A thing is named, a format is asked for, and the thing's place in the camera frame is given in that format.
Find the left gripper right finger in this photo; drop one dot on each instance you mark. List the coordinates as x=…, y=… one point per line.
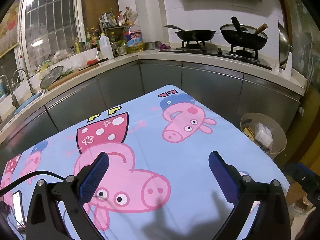
x=272, y=220

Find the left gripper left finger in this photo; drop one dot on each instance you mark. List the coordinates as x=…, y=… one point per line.
x=44, y=219

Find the white tissue pack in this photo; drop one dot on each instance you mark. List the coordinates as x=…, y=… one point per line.
x=263, y=135

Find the yellow red cardboard box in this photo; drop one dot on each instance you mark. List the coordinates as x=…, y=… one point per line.
x=249, y=133

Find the beige round trash bin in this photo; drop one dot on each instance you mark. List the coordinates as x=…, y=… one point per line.
x=279, y=136

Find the steel kitchen faucet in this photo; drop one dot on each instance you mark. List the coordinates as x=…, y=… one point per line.
x=13, y=97

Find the barred kitchen window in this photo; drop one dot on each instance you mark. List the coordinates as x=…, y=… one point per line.
x=48, y=31

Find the black smartphone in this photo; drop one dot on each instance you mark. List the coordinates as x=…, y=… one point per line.
x=19, y=212

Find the blue pig cartoon tablecloth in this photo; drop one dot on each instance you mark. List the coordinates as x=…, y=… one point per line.
x=158, y=184

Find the wooden cutting board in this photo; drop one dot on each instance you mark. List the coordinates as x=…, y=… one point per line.
x=71, y=76

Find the round glass pot lid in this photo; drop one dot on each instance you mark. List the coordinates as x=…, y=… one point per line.
x=51, y=77

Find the steel pot lid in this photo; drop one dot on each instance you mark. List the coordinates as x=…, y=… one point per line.
x=284, y=46

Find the black gas stove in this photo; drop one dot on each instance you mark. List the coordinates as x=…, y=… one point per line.
x=243, y=55

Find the white plastic jug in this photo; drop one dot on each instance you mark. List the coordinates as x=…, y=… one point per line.
x=105, y=47

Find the black wok right burner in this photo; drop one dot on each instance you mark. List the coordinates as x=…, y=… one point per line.
x=244, y=36

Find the black wok burner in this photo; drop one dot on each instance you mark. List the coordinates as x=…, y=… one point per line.
x=244, y=36
x=192, y=35

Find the yellow cooking oil bottle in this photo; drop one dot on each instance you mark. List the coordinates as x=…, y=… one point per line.
x=133, y=39

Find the black wok left burner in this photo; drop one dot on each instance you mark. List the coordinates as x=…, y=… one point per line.
x=192, y=35

